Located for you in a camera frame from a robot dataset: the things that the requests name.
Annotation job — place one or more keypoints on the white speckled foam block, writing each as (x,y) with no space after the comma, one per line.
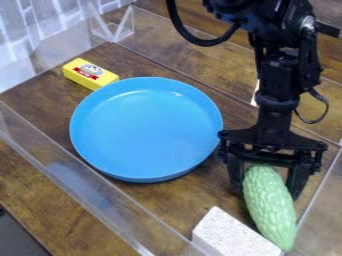
(224,236)

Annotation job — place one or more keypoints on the clear acrylic enclosure wall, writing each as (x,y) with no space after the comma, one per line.
(81,213)

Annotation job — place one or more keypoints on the yellow rectangular box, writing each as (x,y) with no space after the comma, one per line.
(87,74)

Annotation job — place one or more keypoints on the black baseboard strip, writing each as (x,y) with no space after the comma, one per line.
(332,30)

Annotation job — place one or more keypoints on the blue round tray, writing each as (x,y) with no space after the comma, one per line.
(146,129)

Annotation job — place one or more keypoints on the green bitter gourd toy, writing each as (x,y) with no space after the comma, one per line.
(270,205)

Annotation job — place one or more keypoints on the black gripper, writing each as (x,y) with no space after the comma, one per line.
(270,143)

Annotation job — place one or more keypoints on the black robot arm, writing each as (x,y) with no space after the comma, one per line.
(282,33)

